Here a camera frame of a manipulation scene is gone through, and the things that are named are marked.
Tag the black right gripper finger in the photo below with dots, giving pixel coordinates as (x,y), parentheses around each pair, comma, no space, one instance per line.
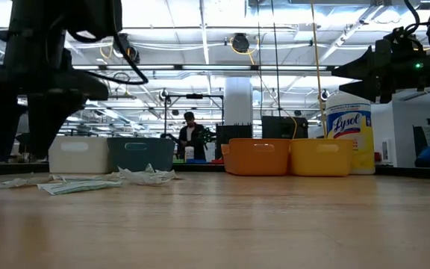
(364,90)
(357,67)

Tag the white gauze wrapper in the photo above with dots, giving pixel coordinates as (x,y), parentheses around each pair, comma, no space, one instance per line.
(17,182)

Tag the white paper strip packet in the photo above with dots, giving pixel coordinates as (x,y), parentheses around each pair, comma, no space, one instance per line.
(88,176)

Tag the pale green packet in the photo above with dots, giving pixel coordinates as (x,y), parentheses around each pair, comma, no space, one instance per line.
(80,187)

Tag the Lysol wipes canister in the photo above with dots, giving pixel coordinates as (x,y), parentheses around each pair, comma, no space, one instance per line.
(353,123)

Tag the white plastic bin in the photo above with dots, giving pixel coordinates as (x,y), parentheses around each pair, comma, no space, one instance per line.
(88,160)

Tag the dark panel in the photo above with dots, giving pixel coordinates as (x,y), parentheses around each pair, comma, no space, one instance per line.
(419,138)

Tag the yellow plastic bin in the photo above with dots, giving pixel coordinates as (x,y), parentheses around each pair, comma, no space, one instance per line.
(319,157)

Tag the black monitor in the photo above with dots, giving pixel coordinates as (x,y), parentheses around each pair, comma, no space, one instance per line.
(278,127)

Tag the teal plastic bin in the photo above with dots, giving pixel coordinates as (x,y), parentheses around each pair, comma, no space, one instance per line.
(155,157)

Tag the coral plastic bin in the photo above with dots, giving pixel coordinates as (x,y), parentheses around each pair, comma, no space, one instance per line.
(256,160)

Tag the green block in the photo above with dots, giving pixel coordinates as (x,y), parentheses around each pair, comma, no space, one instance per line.
(177,161)

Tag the white bottle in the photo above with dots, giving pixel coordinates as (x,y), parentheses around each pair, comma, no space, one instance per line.
(189,153)

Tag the blue block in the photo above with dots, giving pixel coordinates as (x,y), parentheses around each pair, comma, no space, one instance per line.
(198,161)

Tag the dark green plant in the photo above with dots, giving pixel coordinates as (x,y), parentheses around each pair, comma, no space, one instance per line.
(207,136)

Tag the red block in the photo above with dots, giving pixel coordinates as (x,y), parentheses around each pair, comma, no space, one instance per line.
(217,161)

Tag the white box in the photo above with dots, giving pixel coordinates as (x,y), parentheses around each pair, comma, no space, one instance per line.
(210,153)

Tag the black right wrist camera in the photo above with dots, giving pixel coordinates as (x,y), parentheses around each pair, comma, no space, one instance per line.
(401,41)

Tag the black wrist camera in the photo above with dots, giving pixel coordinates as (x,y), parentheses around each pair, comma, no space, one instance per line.
(99,15)
(401,41)

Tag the ceiling dome camera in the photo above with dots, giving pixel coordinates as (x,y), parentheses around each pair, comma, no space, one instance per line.
(164,95)
(325,95)

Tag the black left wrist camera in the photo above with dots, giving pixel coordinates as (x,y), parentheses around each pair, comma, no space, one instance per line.
(99,15)

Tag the black gantry frame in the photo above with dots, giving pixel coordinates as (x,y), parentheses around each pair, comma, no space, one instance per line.
(194,96)

